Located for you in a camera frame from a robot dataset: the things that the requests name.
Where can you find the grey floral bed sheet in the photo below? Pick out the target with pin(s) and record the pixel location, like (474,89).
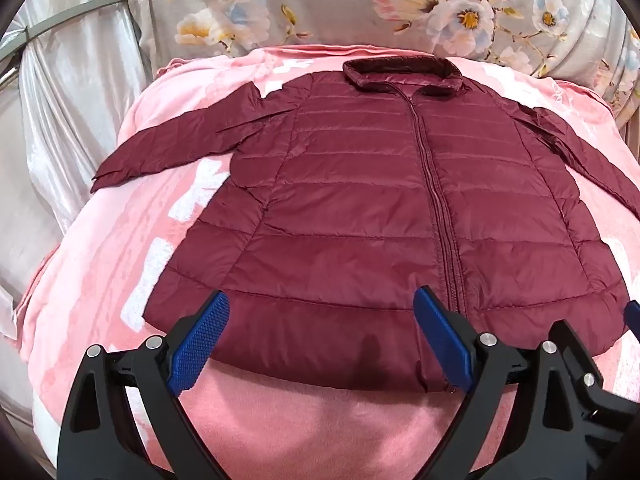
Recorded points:
(325,0)

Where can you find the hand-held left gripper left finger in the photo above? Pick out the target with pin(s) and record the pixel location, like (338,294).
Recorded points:
(200,340)

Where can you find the pink printed blanket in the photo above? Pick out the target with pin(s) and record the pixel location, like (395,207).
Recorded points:
(100,260)

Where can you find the maroon quilted puffer jacket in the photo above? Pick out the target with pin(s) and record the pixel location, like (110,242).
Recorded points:
(350,185)

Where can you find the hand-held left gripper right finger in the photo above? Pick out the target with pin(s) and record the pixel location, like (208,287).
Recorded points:
(445,340)

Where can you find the silver satin curtain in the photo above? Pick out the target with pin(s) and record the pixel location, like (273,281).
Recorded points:
(65,100)

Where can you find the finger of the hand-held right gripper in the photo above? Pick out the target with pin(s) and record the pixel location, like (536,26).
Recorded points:
(592,390)
(634,316)

